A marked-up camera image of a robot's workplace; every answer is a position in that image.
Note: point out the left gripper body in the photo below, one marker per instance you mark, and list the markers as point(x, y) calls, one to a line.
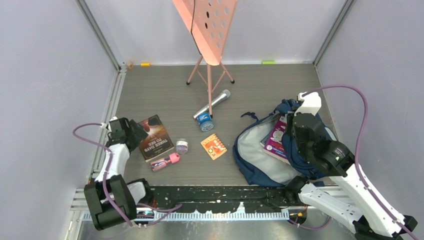
point(129, 133)

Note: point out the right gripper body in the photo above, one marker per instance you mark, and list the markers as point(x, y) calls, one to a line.
point(302, 149)

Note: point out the Three Days to See book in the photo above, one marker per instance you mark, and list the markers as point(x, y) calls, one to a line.
point(157, 141)

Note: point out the purple Treehouse book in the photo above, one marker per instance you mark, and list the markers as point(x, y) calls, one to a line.
point(274, 146)

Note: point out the navy blue student backpack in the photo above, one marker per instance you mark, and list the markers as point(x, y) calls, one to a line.
point(262, 169)

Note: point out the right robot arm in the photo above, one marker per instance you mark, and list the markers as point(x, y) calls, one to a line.
point(368, 216)

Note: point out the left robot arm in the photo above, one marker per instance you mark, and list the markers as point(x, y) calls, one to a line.
point(112, 201)

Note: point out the small purple glitter jar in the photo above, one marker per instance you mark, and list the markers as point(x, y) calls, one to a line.
point(181, 146)

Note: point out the small wooden block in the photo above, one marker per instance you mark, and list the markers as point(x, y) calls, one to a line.
point(129, 65)

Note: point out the yellow tape piece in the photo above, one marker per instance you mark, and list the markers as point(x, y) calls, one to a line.
point(144, 64)

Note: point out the green tape piece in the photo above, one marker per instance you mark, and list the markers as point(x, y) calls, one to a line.
point(268, 62)

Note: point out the silver microphone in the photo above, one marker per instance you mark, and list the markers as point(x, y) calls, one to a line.
point(224, 95)

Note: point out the pink music stand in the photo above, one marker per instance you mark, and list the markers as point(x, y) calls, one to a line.
point(209, 23)

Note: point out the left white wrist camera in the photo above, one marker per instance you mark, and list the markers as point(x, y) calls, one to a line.
point(107, 125)

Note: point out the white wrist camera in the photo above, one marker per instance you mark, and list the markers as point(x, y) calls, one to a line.
point(107, 125)
point(309, 103)

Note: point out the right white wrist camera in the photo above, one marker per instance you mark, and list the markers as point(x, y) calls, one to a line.
point(309, 103)

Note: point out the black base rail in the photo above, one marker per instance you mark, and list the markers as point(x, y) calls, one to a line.
point(220, 199)

